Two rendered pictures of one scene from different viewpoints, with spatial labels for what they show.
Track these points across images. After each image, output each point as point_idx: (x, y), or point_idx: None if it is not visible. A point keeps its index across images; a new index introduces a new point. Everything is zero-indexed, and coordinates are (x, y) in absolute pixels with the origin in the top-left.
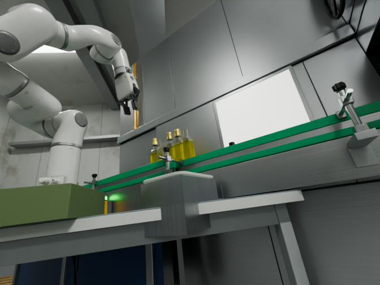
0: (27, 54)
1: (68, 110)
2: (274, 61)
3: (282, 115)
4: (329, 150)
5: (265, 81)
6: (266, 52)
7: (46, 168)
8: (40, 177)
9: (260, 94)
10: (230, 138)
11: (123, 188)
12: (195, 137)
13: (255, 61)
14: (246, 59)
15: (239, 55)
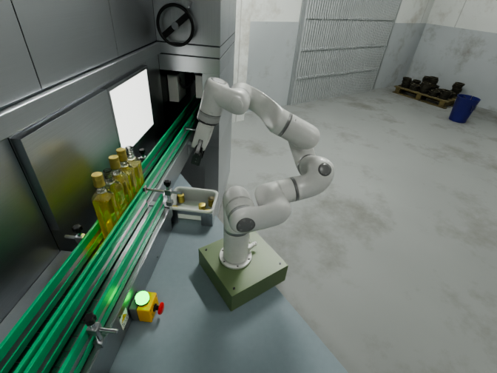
0: (295, 163)
1: (246, 190)
2: (139, 53)
3: (145, 115)
4: (185, 149)
5: (137, 75)
6: (129, 31)
7: (248, 245)
8: (256, 242)
9: (136, 91)
10: (124, 140)
11: (145, 259)
12: (97, 146)
13: (125, 39)
14: (118, 29)
15: (112, 15)
